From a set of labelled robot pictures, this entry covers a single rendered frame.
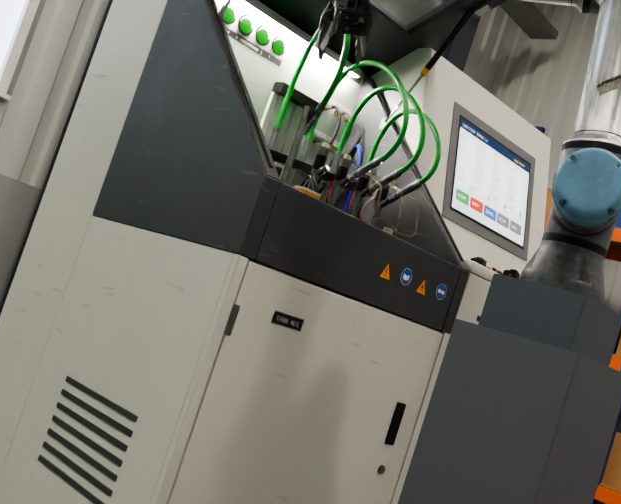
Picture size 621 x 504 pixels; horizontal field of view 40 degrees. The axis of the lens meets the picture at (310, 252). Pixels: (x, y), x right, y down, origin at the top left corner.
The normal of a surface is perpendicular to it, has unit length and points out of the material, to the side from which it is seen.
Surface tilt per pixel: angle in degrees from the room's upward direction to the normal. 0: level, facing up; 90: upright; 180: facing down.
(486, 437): 90
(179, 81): 90
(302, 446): 90
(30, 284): 90
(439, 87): 76
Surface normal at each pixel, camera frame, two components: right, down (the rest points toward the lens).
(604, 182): -0.29, -0.04
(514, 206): 0.72, -0.07
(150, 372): -0.68, -0.28
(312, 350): 0.67, 0.16
